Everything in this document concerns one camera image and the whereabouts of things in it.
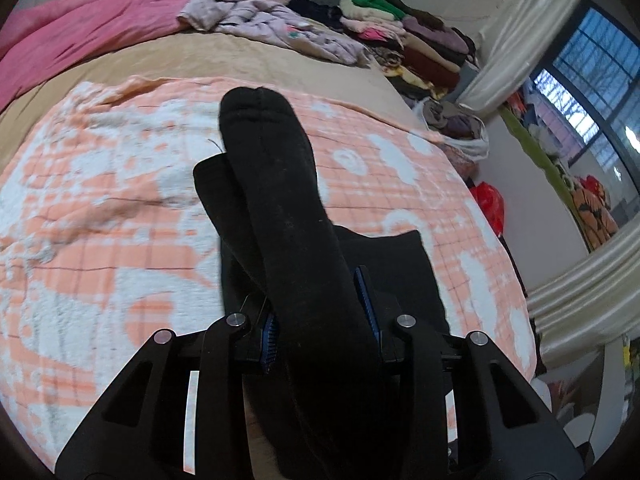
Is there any black IKISS shirt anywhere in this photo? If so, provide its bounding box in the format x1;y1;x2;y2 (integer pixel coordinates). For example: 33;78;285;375
193;87;448;479

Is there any white bag of clothes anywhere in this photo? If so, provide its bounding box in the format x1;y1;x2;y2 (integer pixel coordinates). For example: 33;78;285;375
412;98;489;162

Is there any pile of folded clothes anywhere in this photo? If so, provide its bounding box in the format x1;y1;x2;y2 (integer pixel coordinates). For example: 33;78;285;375
288;0;477;102

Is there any left hand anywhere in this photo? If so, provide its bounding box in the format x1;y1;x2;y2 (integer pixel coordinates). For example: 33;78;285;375
243;390;282;480

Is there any orange white plaid blanket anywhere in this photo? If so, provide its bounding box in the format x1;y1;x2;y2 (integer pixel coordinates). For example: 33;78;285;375
1;76;536;465

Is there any red plastic bag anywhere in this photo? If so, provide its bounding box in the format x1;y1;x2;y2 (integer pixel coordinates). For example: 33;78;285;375
470;182;506;237

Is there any orange black patterned fabric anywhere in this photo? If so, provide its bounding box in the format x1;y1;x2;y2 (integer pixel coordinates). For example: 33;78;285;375
572;174;618;252

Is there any green fabric strip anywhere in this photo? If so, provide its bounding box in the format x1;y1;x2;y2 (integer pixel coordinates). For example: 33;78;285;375
498;105;593;252

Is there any window with bars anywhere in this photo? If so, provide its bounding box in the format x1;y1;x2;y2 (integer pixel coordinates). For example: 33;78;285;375
522;0;640;231

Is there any white curtain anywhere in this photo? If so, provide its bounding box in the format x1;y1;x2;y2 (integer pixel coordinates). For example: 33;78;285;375
457;0;580;116

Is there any pink quilt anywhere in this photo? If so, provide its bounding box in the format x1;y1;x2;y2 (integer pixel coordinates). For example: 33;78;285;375
1;0;188;108

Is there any lilac crumpled garment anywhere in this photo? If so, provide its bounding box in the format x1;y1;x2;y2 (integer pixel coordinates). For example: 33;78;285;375
178;0;369;67

